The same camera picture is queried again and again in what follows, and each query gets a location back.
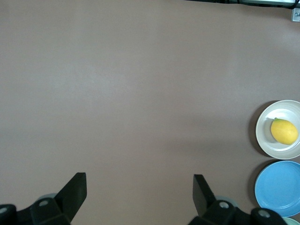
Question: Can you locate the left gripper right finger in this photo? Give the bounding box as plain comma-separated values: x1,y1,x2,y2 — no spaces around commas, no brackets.
188,174,254,225

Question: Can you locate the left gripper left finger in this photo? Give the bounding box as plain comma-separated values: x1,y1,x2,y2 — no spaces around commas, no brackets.
17,172,87,225

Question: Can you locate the yellow lemon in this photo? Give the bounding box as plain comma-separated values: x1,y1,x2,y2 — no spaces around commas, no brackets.
270,118,299,145

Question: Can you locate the blue round plate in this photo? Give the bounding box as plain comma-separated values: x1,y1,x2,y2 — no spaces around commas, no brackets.
254,160,300,218

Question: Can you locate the white round plate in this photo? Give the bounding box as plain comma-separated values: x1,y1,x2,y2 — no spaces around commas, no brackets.
255,100,300,160

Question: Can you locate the pale green round plate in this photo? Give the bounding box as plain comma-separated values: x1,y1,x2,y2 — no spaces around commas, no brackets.
282,217,300,225

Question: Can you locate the small metal table bracket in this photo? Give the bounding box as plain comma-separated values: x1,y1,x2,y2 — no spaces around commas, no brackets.
291,7,300,22

